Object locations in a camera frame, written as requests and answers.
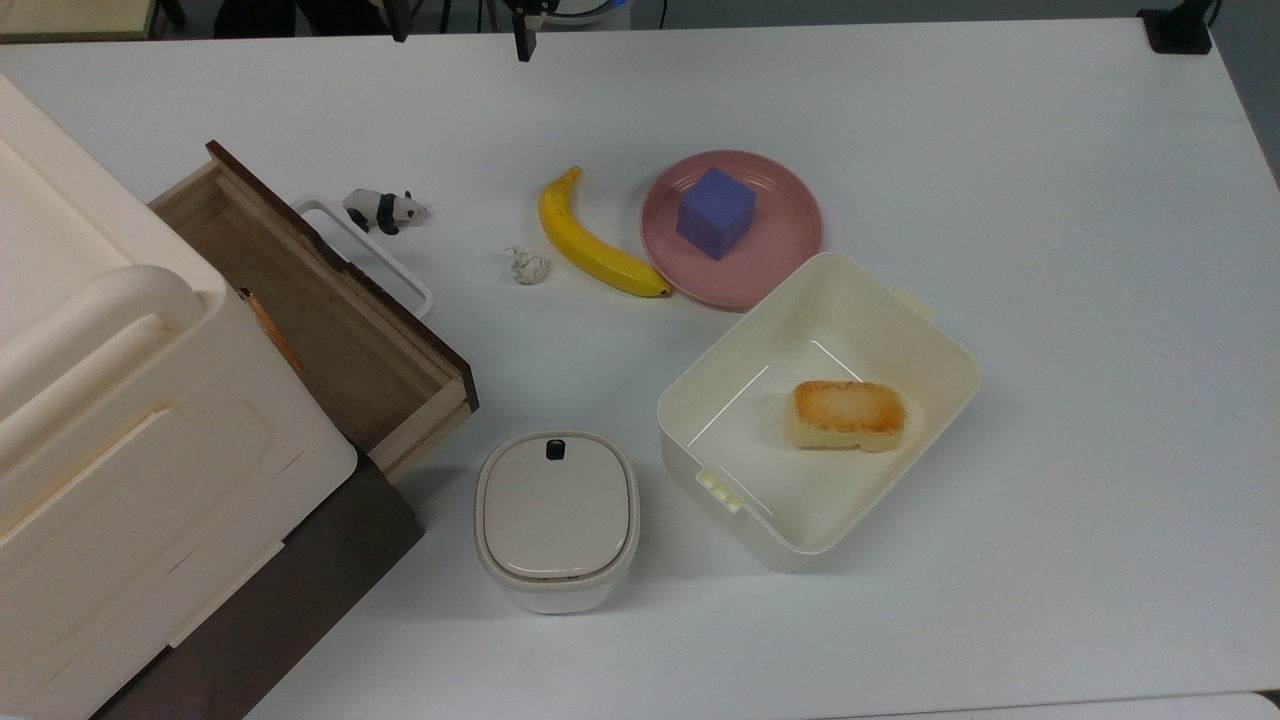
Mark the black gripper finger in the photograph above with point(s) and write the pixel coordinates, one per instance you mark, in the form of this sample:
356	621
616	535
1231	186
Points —
401	20
524	35

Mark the black and white panda toy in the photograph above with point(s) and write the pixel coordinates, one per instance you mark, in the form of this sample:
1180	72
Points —
380	208

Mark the dark brown drawer cabinet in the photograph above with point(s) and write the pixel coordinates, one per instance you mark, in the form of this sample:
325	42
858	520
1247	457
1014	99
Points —
300	590

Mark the yellow banana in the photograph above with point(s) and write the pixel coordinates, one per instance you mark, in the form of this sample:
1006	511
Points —
585	250

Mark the crumpled white paper ball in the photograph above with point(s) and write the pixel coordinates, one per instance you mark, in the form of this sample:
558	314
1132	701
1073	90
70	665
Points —
527	267

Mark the purple cube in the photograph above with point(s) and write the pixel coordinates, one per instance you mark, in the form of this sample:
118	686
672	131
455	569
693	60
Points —
715	215

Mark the wooden background desk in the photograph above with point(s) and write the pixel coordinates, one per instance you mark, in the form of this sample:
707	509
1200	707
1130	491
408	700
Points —
70	15

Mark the pink plate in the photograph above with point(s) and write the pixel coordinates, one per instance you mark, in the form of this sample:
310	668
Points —
785	250

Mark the orange latch strip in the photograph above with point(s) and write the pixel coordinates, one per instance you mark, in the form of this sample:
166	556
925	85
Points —
270	332

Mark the cream open plastic box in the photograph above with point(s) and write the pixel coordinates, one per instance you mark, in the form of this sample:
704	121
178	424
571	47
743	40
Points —
740	440

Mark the small cream lidded bin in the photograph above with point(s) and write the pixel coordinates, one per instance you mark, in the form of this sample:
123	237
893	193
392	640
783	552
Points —
556	515

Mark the toasted bread piece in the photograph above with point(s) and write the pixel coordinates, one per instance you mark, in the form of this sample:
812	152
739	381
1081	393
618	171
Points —
848	415

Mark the large cream storage box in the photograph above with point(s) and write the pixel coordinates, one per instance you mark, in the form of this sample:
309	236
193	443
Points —
130	450

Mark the black table clamp mount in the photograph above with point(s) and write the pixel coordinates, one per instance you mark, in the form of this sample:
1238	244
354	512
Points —
1178	28

